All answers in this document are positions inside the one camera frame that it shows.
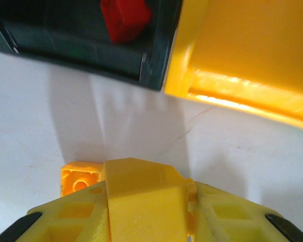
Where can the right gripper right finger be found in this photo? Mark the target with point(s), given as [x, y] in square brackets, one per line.
[229, 219]

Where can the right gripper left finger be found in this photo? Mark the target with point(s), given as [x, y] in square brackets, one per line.
[65, 219]

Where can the small yellow lego brick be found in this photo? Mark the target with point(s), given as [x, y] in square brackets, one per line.
[75, 174]

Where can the yellow sloped lego brick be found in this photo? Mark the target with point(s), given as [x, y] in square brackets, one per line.
[146, 201]

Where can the red lego brick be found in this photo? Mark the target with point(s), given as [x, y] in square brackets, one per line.
[123, 20]

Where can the yellow plastic bin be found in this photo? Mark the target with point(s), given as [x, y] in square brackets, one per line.
[242, 50]

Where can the black plastic bin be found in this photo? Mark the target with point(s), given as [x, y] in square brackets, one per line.
[65, 45]

